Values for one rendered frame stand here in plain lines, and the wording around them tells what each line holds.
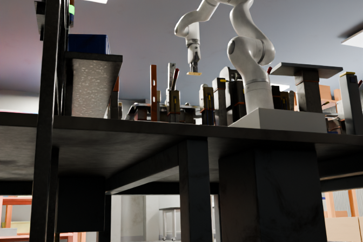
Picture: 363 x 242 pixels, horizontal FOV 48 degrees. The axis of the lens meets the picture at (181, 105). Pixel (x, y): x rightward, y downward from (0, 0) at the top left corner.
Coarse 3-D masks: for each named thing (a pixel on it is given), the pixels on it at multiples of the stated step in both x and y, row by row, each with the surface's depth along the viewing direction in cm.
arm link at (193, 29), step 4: (192, 24) 245; (196, 24) 246; (188, 28) 243; (192, 28) 244; (196, 28) 245; (188, 32) 242; (192, 32) 243; (196, 32) 244; (188, 36) 243; (192, 36) 243; (196, 36) 243
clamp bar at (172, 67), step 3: (171, 63) 215; (174, 63) 215; (168, 66) 218; (171, 66) 215; (174, 66) 215; (171, 69) 214; (174, 69) 215; (171, 72) 214; (171, 75) 214; (171, 78) 214; (171, 81) 214; (168, 84) 215; (171, 84) 213; (168, 87) 215; (174, 87) 214
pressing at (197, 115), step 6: (132, 108) 218; (144, 108) 220; (150, 108) 220; (162, 108) 221; (180, 108) 222; (186, 108) 222; (192, 108) 223; (198, 108) 219; (132, 114) 230; (150, 114) 232; (198, 114) 236; (330, 114) 242; (336, 114) 243
